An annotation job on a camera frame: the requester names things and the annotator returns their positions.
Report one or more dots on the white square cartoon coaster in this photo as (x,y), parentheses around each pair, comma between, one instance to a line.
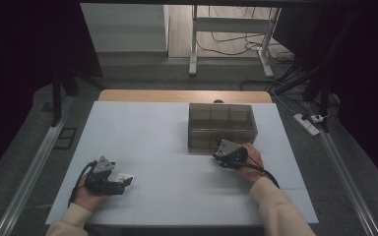
(123,178)

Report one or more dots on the white cabinet panel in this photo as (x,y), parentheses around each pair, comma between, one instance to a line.
(124,28)

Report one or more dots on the tinted plastic drawer box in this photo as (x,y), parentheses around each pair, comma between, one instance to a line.
(221,124)

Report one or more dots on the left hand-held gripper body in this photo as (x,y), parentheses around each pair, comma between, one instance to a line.
(101,173)

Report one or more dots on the person's right hand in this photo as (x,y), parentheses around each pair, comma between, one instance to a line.
(252,164)

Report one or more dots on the white foam board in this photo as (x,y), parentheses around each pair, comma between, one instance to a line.
(164,137)

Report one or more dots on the wooden table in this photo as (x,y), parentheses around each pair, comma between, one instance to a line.
(164,96)

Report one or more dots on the white plug adapter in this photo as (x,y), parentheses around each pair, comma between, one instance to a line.
(317,118)

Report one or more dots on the white metal desk frame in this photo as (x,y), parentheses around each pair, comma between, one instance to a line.
(229,24)

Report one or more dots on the dark curtain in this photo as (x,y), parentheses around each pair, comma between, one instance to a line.
(16,82)
(367,82)

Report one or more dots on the person's left hand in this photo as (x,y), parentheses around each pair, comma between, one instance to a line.
(88,198)

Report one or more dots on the aluminium floor rail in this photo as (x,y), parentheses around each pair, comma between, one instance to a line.
(347,177)
(29,178)

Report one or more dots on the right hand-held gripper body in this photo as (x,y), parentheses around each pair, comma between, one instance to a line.
(231,152)

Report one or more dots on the white power strip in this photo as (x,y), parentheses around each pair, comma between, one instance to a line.
(305,124)

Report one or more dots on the black metal stand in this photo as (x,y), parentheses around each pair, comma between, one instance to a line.
(57,98)
(323,88)

